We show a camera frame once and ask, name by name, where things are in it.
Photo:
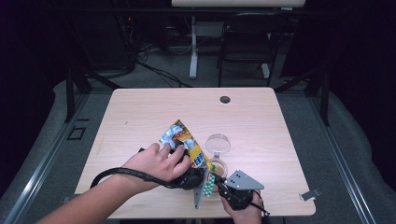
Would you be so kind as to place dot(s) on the black folding chair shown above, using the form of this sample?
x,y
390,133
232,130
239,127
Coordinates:
x,y
246,46

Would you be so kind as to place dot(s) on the grey metal table bracket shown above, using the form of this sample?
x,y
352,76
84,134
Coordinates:
x,y
66,199
309,194

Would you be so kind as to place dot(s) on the person's left hand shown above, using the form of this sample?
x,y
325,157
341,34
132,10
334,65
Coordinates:
x,y
155,165

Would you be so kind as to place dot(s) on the aluminium floor rail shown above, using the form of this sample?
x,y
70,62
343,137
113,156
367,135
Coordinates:
x,y
342,174
37,180

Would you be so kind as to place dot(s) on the white desk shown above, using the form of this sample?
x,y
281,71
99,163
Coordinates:
x,y
193,46

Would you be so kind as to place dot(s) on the person's right hand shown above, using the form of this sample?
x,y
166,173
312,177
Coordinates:
x,y
246,216

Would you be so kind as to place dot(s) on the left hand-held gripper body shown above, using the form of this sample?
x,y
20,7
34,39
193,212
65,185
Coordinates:
x,y
191,180

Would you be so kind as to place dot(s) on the clear jar with hinged lid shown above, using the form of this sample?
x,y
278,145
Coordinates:
x,y
218,144

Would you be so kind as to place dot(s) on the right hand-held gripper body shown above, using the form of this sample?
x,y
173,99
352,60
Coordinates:
x,y
243,182

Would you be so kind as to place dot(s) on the black metal stand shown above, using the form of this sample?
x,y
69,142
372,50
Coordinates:
x,y
325,99
70,93

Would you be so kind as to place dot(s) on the yellow spout pouch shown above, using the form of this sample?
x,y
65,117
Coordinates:
x,y
183,137

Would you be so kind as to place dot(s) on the dark computer tower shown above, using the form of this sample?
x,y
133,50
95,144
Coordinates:
x,y
102,40

